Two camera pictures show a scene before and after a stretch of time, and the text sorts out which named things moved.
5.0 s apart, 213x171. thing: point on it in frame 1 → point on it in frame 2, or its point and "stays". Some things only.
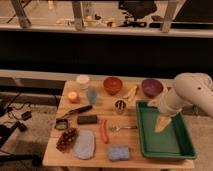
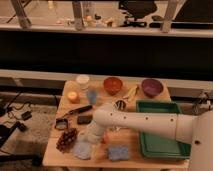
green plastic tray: [174, 141] stays
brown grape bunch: [67, 140] stays
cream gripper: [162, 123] → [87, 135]
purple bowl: [152, 87] stays
